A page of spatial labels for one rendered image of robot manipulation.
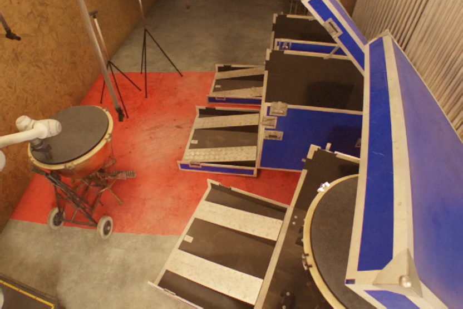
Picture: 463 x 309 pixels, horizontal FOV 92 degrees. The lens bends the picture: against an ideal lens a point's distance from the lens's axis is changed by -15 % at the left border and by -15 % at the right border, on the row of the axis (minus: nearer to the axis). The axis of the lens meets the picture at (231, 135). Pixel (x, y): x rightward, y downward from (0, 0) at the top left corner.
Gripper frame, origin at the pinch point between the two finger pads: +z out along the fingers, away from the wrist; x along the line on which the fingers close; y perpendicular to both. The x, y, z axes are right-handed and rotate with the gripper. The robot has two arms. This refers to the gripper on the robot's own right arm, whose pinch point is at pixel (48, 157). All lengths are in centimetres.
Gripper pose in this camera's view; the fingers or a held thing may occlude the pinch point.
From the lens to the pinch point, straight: 218.7
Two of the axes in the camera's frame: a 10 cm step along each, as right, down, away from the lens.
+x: 10.0, 0.7, -0.7
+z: 0.0, 7.0, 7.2
